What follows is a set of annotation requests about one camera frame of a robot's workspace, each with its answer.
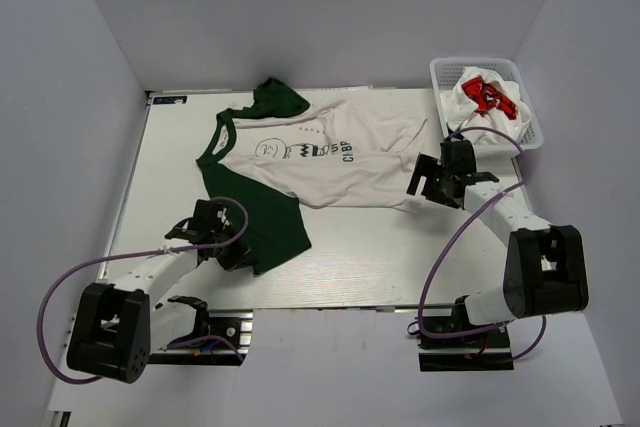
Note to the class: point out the white t shirt red print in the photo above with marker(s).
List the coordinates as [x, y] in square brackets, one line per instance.
[483, 98]

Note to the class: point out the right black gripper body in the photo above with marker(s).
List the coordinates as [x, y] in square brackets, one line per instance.
[437, 190]

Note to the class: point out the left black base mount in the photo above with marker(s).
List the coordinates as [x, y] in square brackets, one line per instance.
[227, 344]

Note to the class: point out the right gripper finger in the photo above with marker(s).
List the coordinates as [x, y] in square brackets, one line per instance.
[427, 165]
[419, 180]

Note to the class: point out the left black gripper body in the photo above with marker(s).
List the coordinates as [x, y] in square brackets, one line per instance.
[231, 255]

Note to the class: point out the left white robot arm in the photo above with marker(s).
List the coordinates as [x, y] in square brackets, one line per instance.
[120, 324]

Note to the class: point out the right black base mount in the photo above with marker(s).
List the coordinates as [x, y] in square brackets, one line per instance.
[486, 352]

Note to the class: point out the white plastic basket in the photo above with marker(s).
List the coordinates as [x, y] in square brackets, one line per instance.
[445, 72]

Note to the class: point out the blue table label sticker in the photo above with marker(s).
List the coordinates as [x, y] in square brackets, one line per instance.
[169, 100]

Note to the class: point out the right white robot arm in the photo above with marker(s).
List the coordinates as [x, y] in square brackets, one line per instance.
[545, 271]

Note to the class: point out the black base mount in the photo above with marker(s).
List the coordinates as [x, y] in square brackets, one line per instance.
[486, 352]
[227, 344]

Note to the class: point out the white green raglan t shirt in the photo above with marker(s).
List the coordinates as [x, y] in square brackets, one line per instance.
[284, 152]

